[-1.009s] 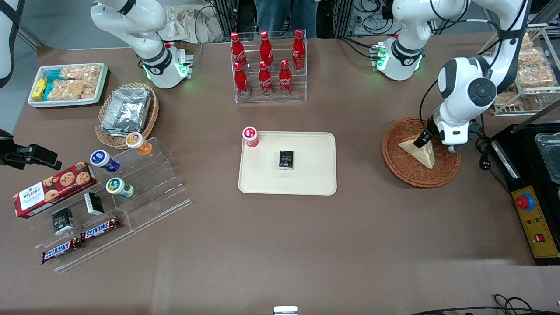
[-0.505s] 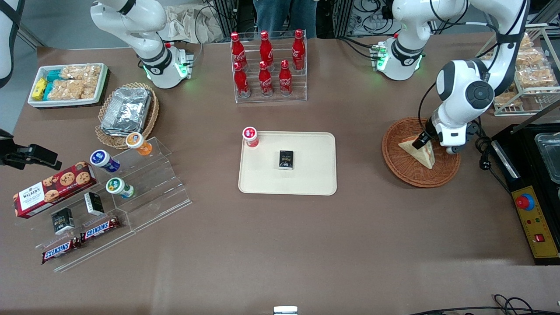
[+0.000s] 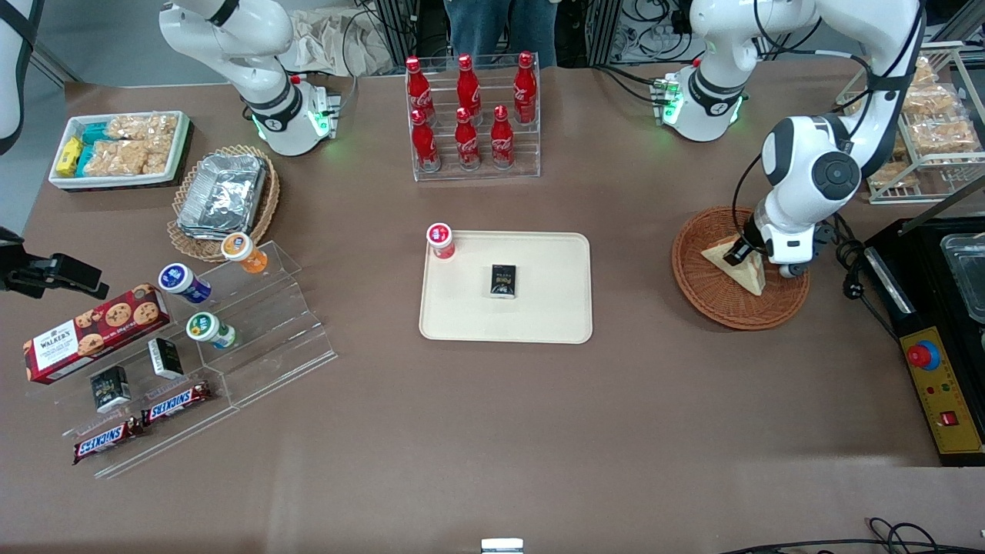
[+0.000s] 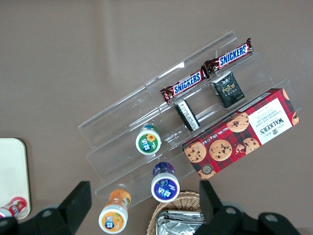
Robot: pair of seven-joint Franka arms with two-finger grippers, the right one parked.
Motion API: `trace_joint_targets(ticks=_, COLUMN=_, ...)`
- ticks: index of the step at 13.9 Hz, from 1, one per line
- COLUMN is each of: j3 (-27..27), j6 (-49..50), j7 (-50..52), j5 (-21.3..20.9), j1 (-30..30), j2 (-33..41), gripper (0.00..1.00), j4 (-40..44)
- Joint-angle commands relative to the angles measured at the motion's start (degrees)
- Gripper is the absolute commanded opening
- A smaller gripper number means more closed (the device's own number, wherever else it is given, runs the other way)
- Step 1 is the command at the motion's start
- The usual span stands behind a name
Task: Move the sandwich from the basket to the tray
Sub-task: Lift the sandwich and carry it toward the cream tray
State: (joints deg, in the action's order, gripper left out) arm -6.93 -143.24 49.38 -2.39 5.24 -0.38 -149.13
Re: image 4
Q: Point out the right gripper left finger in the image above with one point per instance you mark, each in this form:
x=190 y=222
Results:
x=66 y=215

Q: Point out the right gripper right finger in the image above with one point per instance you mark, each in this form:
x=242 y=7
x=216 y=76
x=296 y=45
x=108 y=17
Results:
x=220 y=220

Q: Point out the light oval wicker basket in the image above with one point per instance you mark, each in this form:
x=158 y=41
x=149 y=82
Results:
x=178 y=202

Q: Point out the beige plastic tray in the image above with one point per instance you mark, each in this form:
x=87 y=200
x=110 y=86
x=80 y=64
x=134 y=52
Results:
x=12 y=171

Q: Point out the stack of foil trays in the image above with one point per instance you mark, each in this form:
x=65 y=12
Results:
x=178 y=224

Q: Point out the orange capped gum bottle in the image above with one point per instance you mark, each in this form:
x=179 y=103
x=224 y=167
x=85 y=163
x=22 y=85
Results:
x=115 y=215

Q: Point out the red capped gum bottle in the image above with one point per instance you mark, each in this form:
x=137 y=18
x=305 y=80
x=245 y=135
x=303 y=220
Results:
x=14 y=206

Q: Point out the blue-violet capped gum bottle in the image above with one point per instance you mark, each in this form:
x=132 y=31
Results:
x=165 y=187

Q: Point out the red tartan cookie box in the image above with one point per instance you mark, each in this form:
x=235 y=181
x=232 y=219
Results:
x=244 y=137

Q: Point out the clear acrylic tiered stand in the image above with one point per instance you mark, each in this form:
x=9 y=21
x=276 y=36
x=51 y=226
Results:
x=117 y=127

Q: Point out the green capped gum bottle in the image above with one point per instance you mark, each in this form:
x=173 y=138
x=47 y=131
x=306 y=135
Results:
x=148 y=143

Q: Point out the black tissue pack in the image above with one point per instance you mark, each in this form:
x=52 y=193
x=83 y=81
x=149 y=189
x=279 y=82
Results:
x=187 y=115
x=228 y=90

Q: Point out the Snickers chocolate bar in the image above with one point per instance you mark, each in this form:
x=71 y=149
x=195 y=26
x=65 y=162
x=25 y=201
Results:
x=187 y=85
x=230 y=57

